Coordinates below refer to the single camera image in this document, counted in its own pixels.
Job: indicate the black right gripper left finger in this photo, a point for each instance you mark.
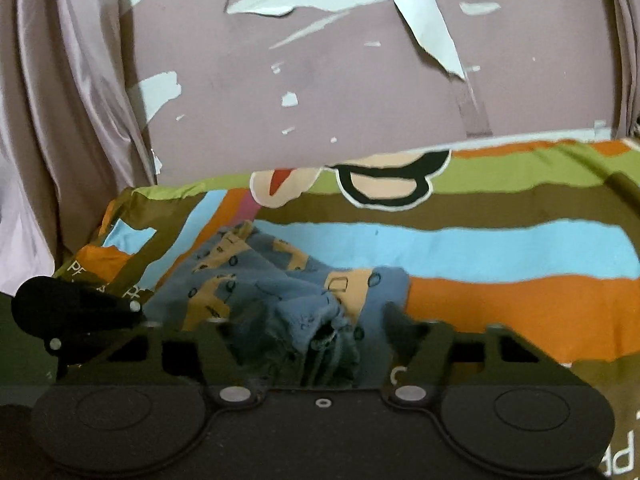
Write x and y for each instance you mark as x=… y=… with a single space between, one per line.
x=150 y=355

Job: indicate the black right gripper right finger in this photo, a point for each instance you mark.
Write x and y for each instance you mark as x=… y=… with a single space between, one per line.
x=433 y=355

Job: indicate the blue patterned children's pants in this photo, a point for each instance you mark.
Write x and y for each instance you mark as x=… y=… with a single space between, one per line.
x=286 y=317

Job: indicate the colourful striped bed sheet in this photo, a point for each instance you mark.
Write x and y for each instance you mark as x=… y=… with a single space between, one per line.
x=540 y=236

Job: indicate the mauve left curtain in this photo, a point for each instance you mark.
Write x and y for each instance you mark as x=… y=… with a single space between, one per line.
x=70 y=142

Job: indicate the mauve curtain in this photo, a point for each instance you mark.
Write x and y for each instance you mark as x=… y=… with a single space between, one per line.
x=70 y=142
x=627 y=28

